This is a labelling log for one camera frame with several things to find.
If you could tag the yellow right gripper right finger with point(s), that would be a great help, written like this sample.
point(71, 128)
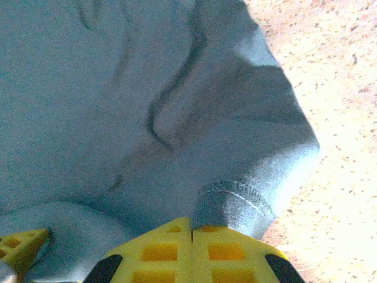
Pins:
point(226, 253)

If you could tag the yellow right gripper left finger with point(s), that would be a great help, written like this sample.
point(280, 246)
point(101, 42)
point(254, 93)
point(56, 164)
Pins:
point(165, 250)

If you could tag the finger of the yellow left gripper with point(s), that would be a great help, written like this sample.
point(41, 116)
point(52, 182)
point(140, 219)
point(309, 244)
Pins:
point(20, 247)

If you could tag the grey t-shirt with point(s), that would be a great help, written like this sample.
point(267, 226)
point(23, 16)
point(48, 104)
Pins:
point(103, 103)

